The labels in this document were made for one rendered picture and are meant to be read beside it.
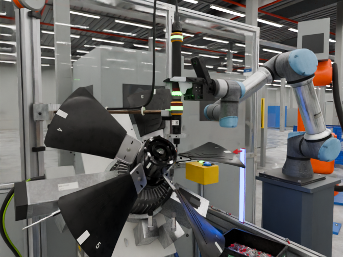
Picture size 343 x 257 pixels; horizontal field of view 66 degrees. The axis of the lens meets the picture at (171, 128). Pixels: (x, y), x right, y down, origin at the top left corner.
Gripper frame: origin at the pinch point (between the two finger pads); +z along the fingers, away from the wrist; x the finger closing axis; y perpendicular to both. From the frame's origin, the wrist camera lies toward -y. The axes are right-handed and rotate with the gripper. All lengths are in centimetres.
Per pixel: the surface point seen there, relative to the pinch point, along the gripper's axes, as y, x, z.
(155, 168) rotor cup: 29.5, -7.2, 9.3
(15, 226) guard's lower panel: 69, 70, 45
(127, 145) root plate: 23.1, 3.2, 14.5
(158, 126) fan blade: 16.9, 5.3, 1.0
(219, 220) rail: 64, 13, -38
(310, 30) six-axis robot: -118, 157, -359
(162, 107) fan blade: 10.0, 10.4, -3.5
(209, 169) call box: 40, 21, -38
